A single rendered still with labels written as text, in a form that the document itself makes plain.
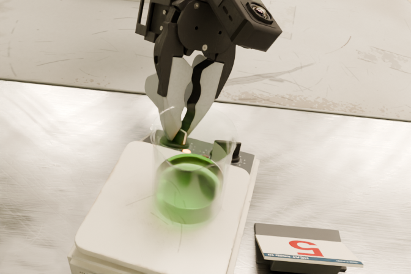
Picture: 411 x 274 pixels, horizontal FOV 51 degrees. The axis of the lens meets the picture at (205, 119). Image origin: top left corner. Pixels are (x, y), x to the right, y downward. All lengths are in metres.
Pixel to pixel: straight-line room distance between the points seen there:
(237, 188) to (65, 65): 0.36
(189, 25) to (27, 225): 0.25
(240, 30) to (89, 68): 0.33
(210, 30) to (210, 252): 0.21
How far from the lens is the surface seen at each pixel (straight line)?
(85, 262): 0.37
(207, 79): 0.45
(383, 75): 0.73
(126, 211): 0.36
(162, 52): 0.41
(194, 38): 0.42
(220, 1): 0.39
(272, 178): 0.51
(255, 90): 0.62
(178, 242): 0.35
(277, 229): 0.47
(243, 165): 0.45
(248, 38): 0.36
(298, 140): 0.56
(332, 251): 0.45
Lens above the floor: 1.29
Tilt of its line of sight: 43 degrees down
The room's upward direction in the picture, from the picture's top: 7 degrees clockwise
